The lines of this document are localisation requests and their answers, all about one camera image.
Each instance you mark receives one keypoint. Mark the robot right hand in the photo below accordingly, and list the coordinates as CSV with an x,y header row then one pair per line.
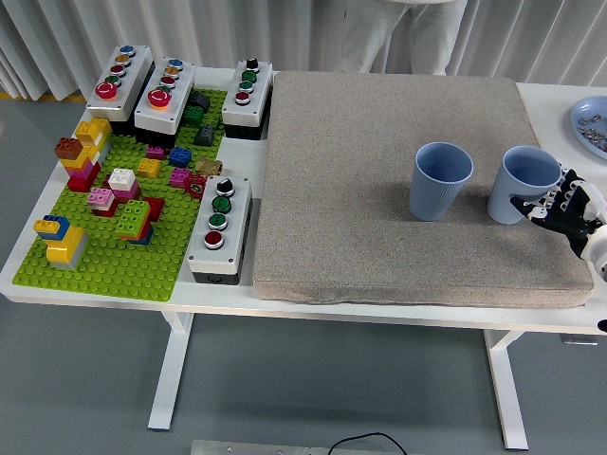
x,y
574,218

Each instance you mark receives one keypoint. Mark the blue ribbed cup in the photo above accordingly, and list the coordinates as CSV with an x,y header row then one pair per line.
x,y
502,199
434,199

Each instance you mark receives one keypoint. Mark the blue plate with nuts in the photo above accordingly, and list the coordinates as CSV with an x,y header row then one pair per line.
x,y
588,111

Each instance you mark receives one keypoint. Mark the white table leg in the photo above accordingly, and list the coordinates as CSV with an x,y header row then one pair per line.
x,y
505,388
171,369

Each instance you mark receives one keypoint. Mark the person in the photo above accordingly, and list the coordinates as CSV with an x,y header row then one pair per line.
x,y
370,38

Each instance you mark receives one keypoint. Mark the four-button control box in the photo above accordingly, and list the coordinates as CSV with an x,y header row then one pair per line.
x,y
237,223
256,102

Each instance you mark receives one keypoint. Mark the grey sloped toy block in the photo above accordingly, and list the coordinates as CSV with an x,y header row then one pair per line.
x,y
205,136

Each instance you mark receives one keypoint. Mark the white pleated curtain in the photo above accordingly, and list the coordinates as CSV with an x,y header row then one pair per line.
x,y
237,28

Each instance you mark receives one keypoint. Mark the grey metal plate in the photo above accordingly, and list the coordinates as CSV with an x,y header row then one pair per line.
x,y
261,448

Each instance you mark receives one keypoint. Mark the dark grey curved block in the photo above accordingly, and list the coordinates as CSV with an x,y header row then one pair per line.
x,y
201,100

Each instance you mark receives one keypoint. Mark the dark green toy block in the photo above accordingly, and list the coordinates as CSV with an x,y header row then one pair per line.
x,y
193,115

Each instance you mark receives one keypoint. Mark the blue toy block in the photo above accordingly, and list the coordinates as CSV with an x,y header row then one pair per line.
x,y
180,156

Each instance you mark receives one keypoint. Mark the red toy block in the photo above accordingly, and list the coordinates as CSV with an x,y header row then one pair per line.
x,y
155,206

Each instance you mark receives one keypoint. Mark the small magenta toy block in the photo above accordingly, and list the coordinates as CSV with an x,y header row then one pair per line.
x,y
155,152

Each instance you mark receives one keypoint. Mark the yellow toy block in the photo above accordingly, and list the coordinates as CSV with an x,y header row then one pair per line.
x,y
149,167

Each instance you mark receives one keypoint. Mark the five-button control box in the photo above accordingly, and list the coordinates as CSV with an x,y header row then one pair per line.
x,y
137,71
156,118

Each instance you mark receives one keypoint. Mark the green orange blue block stack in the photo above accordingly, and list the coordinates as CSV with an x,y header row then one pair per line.
x,y
133,215

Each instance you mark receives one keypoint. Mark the green studded baseplate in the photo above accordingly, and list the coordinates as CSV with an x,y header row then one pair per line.
x,y
118,270

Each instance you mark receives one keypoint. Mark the pink white red block stack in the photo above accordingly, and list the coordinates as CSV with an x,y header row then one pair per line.
x,y
100,196

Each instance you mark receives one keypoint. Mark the yellow white block stack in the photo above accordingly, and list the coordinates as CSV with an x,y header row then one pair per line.
x,y
92,129

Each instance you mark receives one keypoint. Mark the brown yellow red block tower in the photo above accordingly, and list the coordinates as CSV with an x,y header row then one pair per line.
x,y
80,177

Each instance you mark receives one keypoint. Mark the blue yellow grey block stack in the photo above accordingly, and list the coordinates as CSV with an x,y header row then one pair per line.
x,y
66,246

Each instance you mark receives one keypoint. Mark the grey bracket under table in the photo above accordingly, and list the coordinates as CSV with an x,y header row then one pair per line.
x,y
578,340

